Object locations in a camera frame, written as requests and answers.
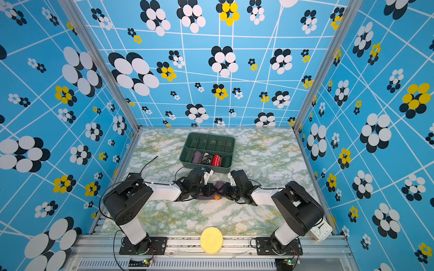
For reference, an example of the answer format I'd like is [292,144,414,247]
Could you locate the red rolled sock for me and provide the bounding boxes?
[211,154,222,167]

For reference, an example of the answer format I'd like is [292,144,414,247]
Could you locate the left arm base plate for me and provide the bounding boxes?
[119,236,168,255]

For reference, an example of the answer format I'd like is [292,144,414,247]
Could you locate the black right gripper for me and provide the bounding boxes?
[216,183,245,201]

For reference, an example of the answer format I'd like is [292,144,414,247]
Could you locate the green rolled sock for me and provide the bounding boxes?
[220,155,232,168]

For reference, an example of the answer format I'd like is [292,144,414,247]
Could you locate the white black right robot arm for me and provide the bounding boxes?
[224,170,324,254]

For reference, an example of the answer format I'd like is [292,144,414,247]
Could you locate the aluminium front rail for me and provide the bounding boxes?
[62,234,360,271]

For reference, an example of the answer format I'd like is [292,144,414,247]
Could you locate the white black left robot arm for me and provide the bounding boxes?
[102,167,216,246]

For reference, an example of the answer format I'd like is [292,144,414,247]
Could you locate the green compartment tray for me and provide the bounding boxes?
[179,132,236,174]

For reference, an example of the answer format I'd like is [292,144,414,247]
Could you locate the aluminium corner post left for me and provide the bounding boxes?
[59,1,140,133]

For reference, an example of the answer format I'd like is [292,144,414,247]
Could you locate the yellow round sponge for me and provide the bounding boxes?
[200,227,223,255]

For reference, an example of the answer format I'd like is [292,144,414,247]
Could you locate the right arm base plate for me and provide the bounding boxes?
[254,237,303,256]

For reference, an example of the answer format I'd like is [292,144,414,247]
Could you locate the purple rolled sock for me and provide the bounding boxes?
[192,151,202,164]

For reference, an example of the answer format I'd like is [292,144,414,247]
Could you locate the purple teal sock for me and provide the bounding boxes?
[196,181,225,201]

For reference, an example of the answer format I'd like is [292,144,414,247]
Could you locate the black white rolled sock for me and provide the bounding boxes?
[200,152,212,166]

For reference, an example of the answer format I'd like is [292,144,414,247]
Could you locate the black antenna cable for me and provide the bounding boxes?
[139,155,159,174]

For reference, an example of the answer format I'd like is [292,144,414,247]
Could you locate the aluminium corner post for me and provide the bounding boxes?
[59,1,140,133]
[293,0,363,132]

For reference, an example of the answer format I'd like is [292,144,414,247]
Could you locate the white square clock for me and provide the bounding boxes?
[309,219,333,242]

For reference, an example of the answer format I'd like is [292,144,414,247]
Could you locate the aluminium corner post right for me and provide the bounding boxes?
[293,0,363,132]

